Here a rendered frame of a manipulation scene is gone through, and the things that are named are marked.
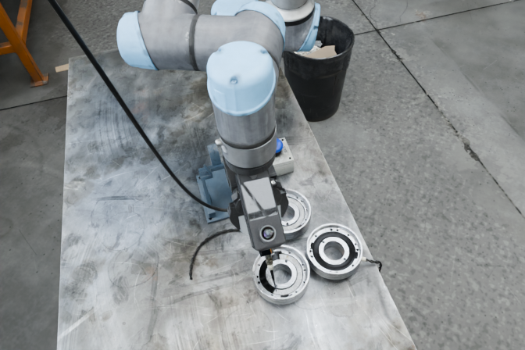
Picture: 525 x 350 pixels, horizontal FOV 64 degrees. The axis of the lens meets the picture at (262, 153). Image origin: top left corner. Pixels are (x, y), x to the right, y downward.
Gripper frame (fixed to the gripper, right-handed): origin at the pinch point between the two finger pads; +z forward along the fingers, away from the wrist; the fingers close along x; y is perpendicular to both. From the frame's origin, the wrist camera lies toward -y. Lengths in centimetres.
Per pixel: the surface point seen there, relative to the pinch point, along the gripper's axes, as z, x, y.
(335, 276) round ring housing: 9.8, -11.3, -7.5
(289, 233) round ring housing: 9.5, -6.1, 3.1
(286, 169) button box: 11.4, -11.0, 19.6
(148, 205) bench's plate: 13.2, 20.5, 21.3
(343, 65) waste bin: 59, -65, 101
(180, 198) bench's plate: 13.2, 13.2, 20.8
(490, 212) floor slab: 94, -104, 29
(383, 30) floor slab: 94, -123, 163
